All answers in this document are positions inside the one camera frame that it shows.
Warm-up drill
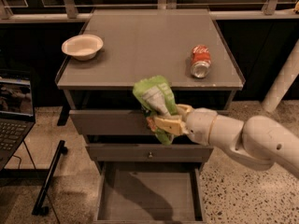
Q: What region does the white paper bowl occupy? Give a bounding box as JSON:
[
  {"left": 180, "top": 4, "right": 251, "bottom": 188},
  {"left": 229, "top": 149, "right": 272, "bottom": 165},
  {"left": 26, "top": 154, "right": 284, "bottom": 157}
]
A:
[{"left": 62, "top": 35, "right": 104, "bottom": 61}]

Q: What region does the red coca-cola can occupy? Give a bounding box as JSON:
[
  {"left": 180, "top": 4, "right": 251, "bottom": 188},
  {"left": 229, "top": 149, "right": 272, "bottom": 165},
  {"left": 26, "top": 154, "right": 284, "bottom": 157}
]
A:
[{"left": 191, "top": 45, "right": 211, "bottom": 78}]

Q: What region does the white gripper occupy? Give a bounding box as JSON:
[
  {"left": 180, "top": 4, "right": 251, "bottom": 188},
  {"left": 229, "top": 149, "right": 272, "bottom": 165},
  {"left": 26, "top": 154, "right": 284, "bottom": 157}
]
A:
[{"left": 153, "top": 104, "right": 218, "bottom": 146}]

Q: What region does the black stand leg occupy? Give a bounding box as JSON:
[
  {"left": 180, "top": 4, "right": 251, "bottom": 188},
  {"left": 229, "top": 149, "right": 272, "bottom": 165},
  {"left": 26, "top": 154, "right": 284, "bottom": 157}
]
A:
[{"left": 32, "top": 140, "right": 68, "bottom": 216}]

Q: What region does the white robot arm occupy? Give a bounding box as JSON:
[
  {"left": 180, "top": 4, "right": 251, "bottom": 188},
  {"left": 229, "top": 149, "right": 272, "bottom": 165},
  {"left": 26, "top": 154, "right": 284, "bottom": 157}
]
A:
[{"left": 156, "top": 95, "right": 299, "bottom": 176}]

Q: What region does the open bottom grey drawer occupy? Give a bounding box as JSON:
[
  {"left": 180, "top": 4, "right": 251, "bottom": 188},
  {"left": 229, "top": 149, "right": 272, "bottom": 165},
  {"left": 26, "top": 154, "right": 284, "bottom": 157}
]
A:
[{"left": 93, "top": 162, "right": 207, "bottom": 224}]

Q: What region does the middle grey drawer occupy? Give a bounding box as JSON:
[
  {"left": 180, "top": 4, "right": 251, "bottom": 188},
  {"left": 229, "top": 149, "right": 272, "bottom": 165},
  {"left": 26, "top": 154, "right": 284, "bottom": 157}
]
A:
[{"left": 86, "top": 144, "right": 213, "bottom": 162}]

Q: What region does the black cable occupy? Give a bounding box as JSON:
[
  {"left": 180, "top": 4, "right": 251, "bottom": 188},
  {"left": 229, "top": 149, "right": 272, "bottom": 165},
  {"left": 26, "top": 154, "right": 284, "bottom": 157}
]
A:
[{"left": 12, "top": 139, "right": 62, "bottom": 224}]

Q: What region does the black laptop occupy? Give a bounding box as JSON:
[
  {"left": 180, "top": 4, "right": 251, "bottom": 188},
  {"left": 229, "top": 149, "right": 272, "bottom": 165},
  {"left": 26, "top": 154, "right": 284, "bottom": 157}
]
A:
[{"left": 0, "top": 77, "right": 36, "bottom": 170}]

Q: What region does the green rice chip bag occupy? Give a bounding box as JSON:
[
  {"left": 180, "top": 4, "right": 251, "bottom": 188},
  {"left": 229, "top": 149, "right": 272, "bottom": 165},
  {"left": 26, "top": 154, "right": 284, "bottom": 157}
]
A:
[{"left": 133, "top": 76, "right": 178, "bottom": 145}]

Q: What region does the metal window railing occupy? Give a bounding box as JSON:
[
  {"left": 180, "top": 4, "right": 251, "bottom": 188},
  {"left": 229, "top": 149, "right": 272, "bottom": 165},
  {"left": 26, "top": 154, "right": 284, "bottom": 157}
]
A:
[{"left": 0, "top": 0, "right": 298, "bottom": 23}]

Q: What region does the top grey drawer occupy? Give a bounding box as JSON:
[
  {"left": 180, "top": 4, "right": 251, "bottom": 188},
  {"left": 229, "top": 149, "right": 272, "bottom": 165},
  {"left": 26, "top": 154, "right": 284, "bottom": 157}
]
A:
[{"left": 68, "top": 109, "right": 230, "bottom": 136}]

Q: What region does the grey drawer cabinet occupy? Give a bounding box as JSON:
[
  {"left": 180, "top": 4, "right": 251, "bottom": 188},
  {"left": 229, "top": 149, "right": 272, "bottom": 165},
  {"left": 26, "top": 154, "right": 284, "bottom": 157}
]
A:
[{"left": 54, "top": 8, "right": 246, "bottom": 224}]

